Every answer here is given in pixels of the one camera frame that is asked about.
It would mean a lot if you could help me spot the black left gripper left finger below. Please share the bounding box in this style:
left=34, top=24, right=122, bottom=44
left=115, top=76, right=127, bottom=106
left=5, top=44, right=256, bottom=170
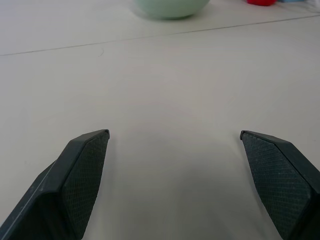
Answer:
left=0, top=129, right=111, bottom=240

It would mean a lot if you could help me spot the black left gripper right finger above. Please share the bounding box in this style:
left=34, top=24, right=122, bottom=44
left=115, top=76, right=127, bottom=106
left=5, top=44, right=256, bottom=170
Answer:
left=239, top=130, right=320, bottom=240

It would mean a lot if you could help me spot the red object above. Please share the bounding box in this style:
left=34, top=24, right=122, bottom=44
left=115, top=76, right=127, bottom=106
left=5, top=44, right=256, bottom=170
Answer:
left=244, top=0, right=278, bottom=7

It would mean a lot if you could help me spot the pale green bowl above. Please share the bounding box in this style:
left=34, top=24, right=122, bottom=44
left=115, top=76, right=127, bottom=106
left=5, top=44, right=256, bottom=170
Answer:
left=133, top=0, right=211, bottom=20

